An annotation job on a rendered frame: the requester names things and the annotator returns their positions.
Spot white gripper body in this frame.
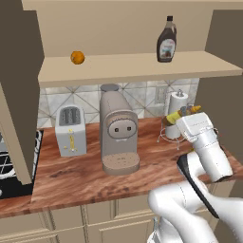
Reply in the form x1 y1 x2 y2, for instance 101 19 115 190
175 112 214 142

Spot brown cabinet door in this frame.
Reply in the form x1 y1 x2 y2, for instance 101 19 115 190
0 0 46 186
194 9 243 159

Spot brown syrup bottle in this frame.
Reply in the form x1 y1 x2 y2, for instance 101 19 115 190
156 15 178 64

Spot white paper towel roll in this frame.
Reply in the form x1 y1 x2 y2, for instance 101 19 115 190
165 92 190 140

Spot yellow banana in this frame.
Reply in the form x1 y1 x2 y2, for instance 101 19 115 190
165 104 202 125

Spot beige coffee machine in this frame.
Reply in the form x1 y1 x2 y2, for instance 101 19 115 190
99 83 140 177

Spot beige drawer front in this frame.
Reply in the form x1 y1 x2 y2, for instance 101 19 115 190
84 200 116 225
47 205 85 230
115 195 154 220

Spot white grey toaster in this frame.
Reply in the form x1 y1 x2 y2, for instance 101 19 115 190
54 104 87 158

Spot orange fruit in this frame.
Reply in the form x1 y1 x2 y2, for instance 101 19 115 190
69 50 85 65

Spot black hob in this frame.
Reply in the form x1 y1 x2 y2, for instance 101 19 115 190
0 129 45 200

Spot white wall outlet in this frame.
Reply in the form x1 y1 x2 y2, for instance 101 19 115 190
154 85 167 105

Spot metal wire towel holder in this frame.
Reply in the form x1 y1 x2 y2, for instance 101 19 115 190
157 88 188 151

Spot beige open wall cabinet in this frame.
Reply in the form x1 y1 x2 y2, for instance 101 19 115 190
21 0 243 89

